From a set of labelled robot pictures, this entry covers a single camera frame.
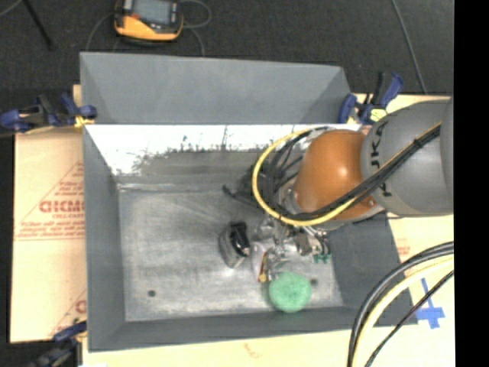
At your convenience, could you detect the green ball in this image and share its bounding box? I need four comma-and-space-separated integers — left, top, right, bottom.
267, 271, 313, 314

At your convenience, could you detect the grey metal bin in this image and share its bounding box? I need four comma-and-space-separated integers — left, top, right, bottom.
79, 51, 418, 352

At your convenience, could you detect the brown cardboard board, red print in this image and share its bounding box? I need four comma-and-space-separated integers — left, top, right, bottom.
9, 84, 455, 344

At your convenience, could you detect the black cylinder on white bracket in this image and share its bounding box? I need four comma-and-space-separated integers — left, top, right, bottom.
219, 222, 277, 284

